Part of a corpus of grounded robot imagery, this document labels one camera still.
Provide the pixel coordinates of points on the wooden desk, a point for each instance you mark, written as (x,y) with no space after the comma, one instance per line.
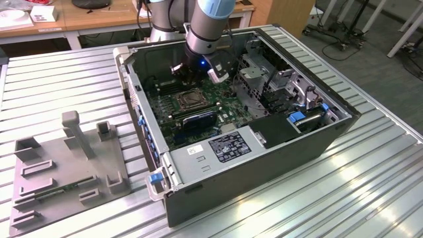
(13,31)
(108,17)

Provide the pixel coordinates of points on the green motherboard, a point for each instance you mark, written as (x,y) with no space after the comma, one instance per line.
(230,104)

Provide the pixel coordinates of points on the white round device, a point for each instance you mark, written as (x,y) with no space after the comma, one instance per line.
(13,17)

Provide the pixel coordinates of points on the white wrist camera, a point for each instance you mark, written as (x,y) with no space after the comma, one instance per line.
(217,76)

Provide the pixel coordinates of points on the black wheeled stand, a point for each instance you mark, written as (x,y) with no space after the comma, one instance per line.
(354,15)

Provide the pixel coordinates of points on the black and grey PC case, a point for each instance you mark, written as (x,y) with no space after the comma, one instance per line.
(250,188)

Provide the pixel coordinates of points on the blue plastic latch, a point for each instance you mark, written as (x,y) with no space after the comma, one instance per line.
(294,117)
(324,107)
(154,179)
(138,121)

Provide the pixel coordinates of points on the white table frame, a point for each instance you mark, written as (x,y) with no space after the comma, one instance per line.
(403,37)

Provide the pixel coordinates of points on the white labelled box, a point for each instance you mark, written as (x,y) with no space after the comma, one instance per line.
(42,13)

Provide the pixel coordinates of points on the red packet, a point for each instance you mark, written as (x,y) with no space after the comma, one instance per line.
(41,1)

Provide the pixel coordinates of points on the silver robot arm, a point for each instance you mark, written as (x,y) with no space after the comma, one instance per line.
(204,37)

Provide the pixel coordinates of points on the silver drive cage bracket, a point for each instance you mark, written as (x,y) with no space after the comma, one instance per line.
(252,72)

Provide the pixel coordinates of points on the wooden cabinet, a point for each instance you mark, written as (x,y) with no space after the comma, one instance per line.
(286,17)

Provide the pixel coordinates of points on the grey power supply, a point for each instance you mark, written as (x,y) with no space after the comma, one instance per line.
(194,164)

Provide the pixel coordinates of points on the perforated metal drive cage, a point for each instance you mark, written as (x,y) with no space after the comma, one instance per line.
(260,62)

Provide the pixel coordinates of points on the silver CPU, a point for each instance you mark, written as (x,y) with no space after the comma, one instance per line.
(192,98)

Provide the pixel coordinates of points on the silver metal bay frame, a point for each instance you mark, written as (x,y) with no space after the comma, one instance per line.
(293,81)

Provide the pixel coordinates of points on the silver finned heat sink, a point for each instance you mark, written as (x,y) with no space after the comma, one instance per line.
(228,127)

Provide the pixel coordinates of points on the black plastic drive bay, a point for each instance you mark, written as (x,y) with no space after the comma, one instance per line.
(270,131)

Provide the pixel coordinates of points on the black graphics card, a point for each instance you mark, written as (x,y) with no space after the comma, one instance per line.
(197,122)

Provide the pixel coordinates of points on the CPU socket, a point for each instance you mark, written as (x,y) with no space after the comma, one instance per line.
(197,106)

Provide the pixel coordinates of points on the grey parts rack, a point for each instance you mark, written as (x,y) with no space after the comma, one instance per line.
(76,168)

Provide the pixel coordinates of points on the black round base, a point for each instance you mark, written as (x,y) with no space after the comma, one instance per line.
(90,3)

